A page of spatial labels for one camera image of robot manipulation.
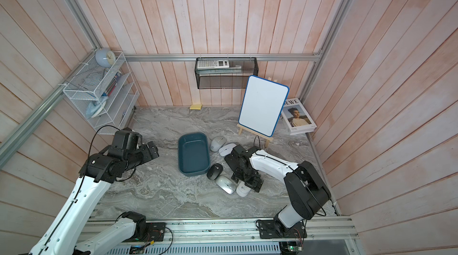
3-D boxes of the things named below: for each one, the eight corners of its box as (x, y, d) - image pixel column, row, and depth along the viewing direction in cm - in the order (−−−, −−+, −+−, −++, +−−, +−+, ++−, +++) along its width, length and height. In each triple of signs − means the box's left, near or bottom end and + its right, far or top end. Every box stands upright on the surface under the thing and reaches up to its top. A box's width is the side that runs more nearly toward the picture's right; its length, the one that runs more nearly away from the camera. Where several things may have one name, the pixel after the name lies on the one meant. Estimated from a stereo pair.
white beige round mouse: (208, 150, 101) (208, 146, 98) (216, 137, 107) (216, 133, 104) (218, 154, 99) (218, 151, 96) (226, 141, 105) (226, 137, 102)
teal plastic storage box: (173, 176, 91) (171, 172, 87) (181, 138, 107) (179, 132, 102) (208, 177, 91) (207, 172, 87) (211, 138, 107) (210, 132, 102)
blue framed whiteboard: (236, 132, 108) (240, 88, 81) (244, 119, 115) (250, 74, 88) (268, 145, 102) (283, 102, 75) (274, 131, 109) (290, 87, 82)
